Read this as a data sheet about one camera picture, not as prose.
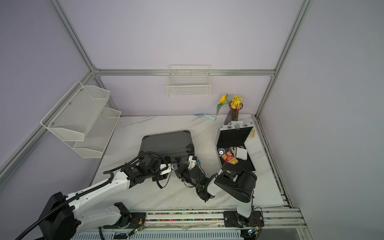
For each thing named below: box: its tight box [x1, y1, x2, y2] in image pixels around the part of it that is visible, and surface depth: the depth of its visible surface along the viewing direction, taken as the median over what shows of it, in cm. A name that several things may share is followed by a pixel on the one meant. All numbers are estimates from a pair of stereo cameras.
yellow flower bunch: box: [230, 95, 243, 111], surface depth 98 cm
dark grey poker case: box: [138, 130, 195, 164], surface depth 88 cm
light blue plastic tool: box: [194, 113, 217, 121], surface depth 124 cm
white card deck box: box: [235, 147, 248, 161], surface depth 97 cm
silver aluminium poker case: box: [215, 120, 257, 171], surface depth 95 cm
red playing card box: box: [221, 151, 239, 165], surface depth 95 cm
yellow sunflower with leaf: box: [216, 93, 229, 116], surface depth 98 cm
